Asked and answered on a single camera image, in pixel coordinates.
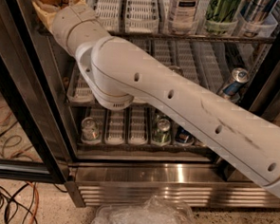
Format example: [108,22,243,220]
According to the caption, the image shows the green tall can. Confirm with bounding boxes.
[204,0,242,35]

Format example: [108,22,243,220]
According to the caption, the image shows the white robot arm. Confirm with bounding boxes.
[32,0,280,198]

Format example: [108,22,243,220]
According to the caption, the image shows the white tall carton bottle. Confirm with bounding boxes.
[167,0,199,35]

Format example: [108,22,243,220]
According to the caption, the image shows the clear plastic bag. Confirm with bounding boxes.
[91,196,195,224]

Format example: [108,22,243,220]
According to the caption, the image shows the black framed glass fridge door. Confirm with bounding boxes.
[0,42,66,184]

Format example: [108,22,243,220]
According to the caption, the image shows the clear pale can bottom shelf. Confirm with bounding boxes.
[81,118,101,144]

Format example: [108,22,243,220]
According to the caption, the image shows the copper can middle shelf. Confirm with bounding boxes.
[168,65,183,77]

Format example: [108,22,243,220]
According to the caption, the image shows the blue striped tall can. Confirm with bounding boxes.
[240,0,277,38]

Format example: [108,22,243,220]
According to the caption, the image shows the blue silver tilted can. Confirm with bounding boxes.
[217,67,249,101]

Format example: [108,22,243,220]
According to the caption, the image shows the black and orange floor cables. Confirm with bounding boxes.
[0,178,68,224]

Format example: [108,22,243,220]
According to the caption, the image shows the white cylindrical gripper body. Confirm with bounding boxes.
[51,5,109,55]

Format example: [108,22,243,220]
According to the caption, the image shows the green can rear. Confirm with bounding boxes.
[153,109,168,121]

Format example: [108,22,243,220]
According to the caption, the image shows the green can front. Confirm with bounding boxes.
[152,118,171,146]

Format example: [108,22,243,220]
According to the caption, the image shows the top wire shelf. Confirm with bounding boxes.
[110,31,274,44]

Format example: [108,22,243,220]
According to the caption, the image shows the bottom wire shelf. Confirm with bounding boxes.
[77,143,214,155]

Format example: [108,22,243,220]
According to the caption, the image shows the blue can bottom shelf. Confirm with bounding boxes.
[175,126,194,146]

